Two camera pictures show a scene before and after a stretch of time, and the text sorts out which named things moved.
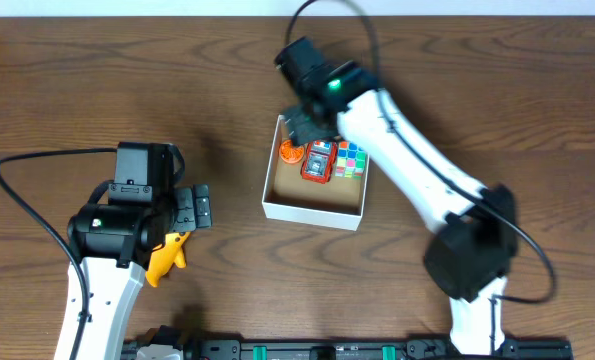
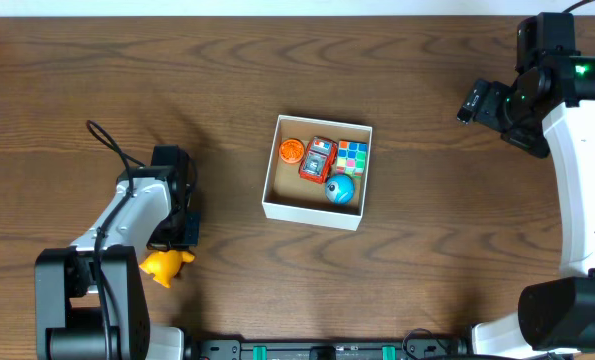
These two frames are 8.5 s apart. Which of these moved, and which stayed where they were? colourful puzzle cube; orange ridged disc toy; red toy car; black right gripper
Moved: black right gripper
Stayed: orange ridged disc toy; red toy car; colourful puzzle cube
